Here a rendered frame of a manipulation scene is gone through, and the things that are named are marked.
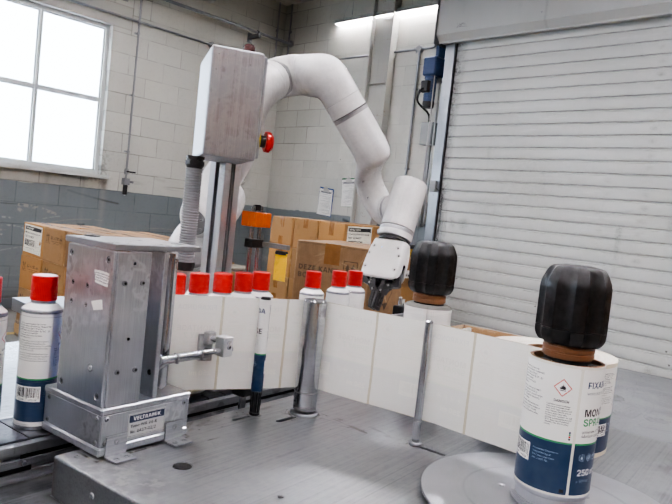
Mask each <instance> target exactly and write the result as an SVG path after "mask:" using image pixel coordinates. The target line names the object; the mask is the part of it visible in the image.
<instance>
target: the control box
mask: <svg viewBox="0 0 672 504"><path fill-rule="evenodd" d="M267 66H268V58H265V54H263V53H259V52H253V51H248V50H243V49H237V48H232V47H227V46H221V45H216V44H214V45H212V47H211V49H210V50H209V52H208V53H207V55H206V56H205V58H204V60H203V61H202V63H201V67H200V78H199V89H198V99H197V110H196V120H195V131H194V142H193V152H192V155H195V156H201V157H205V160H204V161H212V162H225V163H231V164H237V165H238V164H242V163H246V162H251V161H254V160H255V159H257V158H258V156H259V149H260V143H261V126H262V116H263V106H264V96H265V86H266V76H267Z"/></svg>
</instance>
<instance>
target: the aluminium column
mask: <svg viewBox="0 0 672 504"><path fill-rule="evenodd" d="M241 167H242V164H238V165H237V164H233V173H232V184H231V196H230V206H229V216H228V229H227V242H226V252H225V262H224V271H223V272H228V273H231V268H232V258H233V248H234V238H235V228H236V218H237V207H238V197H239V187H240V177H241ZM231 168H232V164H231V163H225V162H212V161H211V165H210V175H209V185H208V196H207V206H206V217H205V227H204V238H203V248H202V258H201V269H200V272H204V273H209V274H210V282H209V293H208V295H209V294H211V293H213V291H212V289H213V279H214V273H215V272H221V271H222V260H223V250H224V240H225V230H226V219H227V209H228V199H229V189H230V179H231Z"/></svg>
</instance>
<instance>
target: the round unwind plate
mask: <svg viewBox="0 0 672 504"><path fill-rule="evenodd" d="M515 460H516V454H510V453H494V452H478V453H465V454H458V455H453V456H449V457H445V458H442V459H440V460H437V461H435V462H434V463H432V464H431V465H429V466H428V467H427V468H426V469H425V470H424V472H423V474H422V477H421V490H422V493H423V495H424V497H425V499H426V500H427V502H428V503H429V504H520V503H519V502H517V501H516V500H515V499H514V497H513V496H512V495H511V486H512V485H513V484H514V483H516V482H515V481H514V478H513V476H514V468H515ZM585 500H586V501H587V503H588V504H660V503H659V502H657V501H656V500H654V499H652V498H651V497H649V496H647V495H645V494H644V493H642V492H640V491H638V490H636V489H634V488H632V487H630V486H628V485H626V484H623V483H621V482H619V481H617V480H614V479H612V478H609V477H607V476H604V475H601V474H598V473H596V472H593V471H592V477H591V485H590V493H589V497H588V498H587V499H585Z"/></svg>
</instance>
